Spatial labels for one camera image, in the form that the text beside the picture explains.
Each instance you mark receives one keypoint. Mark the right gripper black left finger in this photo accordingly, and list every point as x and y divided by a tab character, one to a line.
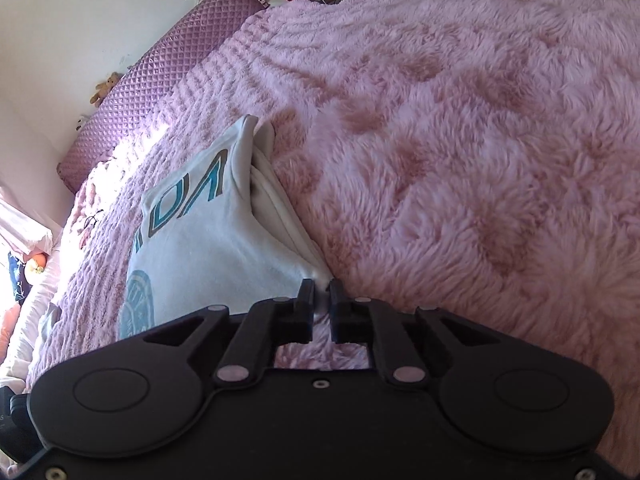
295	315

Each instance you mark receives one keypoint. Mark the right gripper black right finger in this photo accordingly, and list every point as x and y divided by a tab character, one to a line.
349	317

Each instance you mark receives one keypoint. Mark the white printed t-shirt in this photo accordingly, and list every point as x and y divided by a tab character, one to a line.
219	230

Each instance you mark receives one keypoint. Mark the white long pillow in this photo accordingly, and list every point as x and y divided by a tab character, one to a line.
33	328

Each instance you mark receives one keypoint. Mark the orange plush toy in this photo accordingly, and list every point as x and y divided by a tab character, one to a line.
34	268

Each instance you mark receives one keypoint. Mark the pink fluffy blanket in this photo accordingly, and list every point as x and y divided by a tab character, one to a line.
482	155

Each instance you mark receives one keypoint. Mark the pink curtain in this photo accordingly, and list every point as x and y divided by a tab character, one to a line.
28	173

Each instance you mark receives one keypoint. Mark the purple quilted headboard cushion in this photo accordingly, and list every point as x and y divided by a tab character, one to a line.
199	32

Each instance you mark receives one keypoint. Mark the brown teddy bear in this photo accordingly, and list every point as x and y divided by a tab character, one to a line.
104	88

